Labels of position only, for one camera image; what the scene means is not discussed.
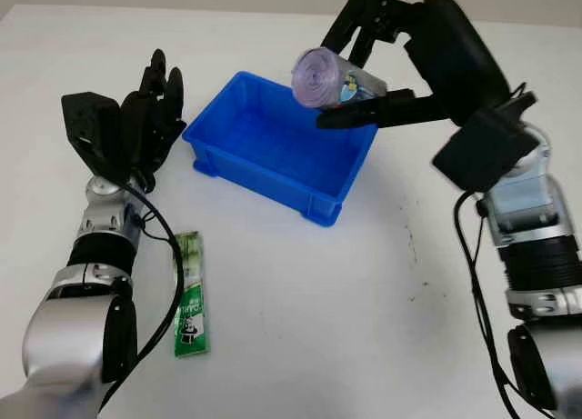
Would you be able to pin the blue plastic tray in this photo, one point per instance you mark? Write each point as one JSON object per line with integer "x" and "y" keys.
{"x": 268, "y": 151}

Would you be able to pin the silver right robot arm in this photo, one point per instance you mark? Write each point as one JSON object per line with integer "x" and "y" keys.
{"x": 536, "y": 219}

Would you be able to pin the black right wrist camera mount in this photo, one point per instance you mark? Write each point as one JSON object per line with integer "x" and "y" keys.
{"x": 482, "y": 151}

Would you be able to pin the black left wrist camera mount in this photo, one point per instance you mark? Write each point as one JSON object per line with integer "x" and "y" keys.
{"x": 88, "y": 123}

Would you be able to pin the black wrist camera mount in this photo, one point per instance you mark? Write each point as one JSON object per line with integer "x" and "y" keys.
{"x": 482, "y": 151}
{"x": 88, "y": 123}

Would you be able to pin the purple roll of bags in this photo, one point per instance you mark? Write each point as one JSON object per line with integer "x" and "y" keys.
{"x": 318, "y": 78}

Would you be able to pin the green snack packet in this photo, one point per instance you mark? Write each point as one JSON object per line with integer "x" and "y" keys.
{"x": 193, "y": 319}

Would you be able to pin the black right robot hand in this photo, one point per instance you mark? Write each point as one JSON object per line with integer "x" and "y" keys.
{"x": 459, "y": 51}

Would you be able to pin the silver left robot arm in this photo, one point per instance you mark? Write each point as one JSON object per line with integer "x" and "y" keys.
{"x": 63, "y": 323}

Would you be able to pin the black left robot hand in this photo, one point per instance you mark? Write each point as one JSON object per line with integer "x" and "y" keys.
{"x": 147, "y": 119}

